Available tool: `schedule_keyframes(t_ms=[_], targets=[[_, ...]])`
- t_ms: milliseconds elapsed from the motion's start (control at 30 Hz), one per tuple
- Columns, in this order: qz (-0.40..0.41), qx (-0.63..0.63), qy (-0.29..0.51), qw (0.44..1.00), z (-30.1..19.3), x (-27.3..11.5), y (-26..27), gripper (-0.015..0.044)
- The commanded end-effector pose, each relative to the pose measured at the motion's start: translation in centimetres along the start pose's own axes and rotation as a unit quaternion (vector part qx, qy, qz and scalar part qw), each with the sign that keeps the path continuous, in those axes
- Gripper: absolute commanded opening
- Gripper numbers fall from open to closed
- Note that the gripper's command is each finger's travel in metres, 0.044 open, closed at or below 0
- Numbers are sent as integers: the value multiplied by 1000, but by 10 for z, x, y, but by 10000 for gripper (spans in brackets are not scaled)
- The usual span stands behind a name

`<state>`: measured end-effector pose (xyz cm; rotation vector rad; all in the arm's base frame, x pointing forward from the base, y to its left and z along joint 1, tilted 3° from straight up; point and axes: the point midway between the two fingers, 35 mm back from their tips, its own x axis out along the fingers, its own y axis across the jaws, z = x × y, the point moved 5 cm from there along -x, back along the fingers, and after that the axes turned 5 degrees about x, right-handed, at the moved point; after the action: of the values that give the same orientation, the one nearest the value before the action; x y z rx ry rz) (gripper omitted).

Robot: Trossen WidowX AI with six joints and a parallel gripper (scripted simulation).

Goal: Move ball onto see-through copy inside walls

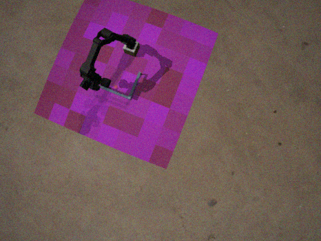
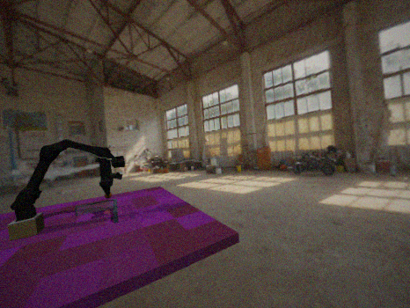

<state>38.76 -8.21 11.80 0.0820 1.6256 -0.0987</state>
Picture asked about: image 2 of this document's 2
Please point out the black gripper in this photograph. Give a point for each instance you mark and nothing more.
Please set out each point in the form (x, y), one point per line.
(106, 182)

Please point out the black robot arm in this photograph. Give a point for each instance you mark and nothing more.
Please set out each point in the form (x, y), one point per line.
(23, 205)

